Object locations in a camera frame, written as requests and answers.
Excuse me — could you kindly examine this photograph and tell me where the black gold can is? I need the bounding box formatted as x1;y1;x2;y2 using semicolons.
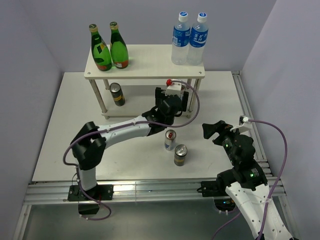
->
109;82;126;107
174;144;188;167

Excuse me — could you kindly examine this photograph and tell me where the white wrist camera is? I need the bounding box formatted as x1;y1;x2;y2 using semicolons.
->
165;79;182;97
230;115;253;134

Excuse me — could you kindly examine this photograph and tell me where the left blue label water bottle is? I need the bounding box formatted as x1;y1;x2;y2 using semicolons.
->
171;11;191;65

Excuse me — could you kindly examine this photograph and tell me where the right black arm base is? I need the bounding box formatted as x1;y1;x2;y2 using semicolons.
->
196;180;236;212

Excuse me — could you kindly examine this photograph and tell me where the green glass bottle front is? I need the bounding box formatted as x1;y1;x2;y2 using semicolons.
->
89;24;112;72

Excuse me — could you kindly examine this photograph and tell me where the white two-tier shelf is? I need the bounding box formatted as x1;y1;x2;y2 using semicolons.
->
84;44;206;119

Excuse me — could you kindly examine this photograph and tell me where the green glass bottle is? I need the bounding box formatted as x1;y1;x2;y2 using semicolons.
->
109;21;129;69
89;24;112;72

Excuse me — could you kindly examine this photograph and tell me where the silver blue can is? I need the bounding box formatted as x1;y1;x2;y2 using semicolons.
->
164;129;177;151
180;84;187;94

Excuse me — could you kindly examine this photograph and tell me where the aluminium right side rail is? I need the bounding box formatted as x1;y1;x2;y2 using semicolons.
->
231;71;273;177

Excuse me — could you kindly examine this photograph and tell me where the aluminium front rail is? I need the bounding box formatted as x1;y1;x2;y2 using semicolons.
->
23;176;287;205

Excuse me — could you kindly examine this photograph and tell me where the blue label water bottle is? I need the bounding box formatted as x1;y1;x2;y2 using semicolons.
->
171;11;191;65
187;12;209;66

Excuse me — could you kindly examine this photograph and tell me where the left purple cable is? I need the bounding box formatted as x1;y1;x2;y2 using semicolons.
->
62;79;201;171

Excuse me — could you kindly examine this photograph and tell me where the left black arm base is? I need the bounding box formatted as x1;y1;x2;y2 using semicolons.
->
67;184;114;216

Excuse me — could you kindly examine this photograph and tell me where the right blue label water bottle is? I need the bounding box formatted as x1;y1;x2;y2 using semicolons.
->
187;12;209;66

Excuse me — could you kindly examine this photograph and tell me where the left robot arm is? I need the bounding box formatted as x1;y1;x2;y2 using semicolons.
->
72;83;189;200

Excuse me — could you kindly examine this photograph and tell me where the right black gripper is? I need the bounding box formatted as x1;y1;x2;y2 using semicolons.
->
201;119;244;165

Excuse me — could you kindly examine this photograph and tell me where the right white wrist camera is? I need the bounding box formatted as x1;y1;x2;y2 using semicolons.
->
230;115;253;134

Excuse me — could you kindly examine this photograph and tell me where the aluminium rail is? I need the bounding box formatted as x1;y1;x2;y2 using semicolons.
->
23;176;287;205
231;71;273;177

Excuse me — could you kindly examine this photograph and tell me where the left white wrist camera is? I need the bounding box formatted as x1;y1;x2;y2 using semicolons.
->
165;79;182;97

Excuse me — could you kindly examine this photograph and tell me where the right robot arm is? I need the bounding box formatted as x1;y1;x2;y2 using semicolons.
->
197;116;294;240

